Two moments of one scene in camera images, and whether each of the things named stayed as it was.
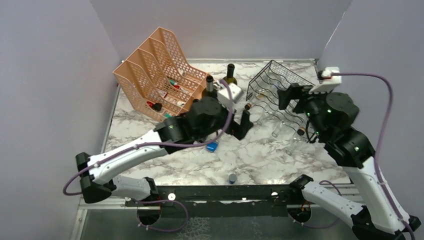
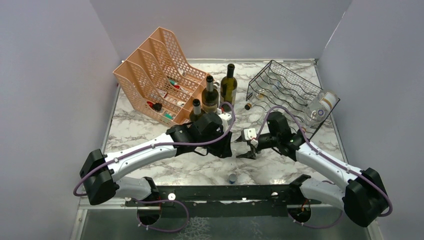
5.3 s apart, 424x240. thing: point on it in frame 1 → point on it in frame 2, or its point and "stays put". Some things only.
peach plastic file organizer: [156, 80] stays put
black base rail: [230, 201] stays put
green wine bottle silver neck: [209, 93] stays put
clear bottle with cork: [266, 90] stays put
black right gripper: [296, 91] → [249, 154]
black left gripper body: [234, 128] → [218, 149]
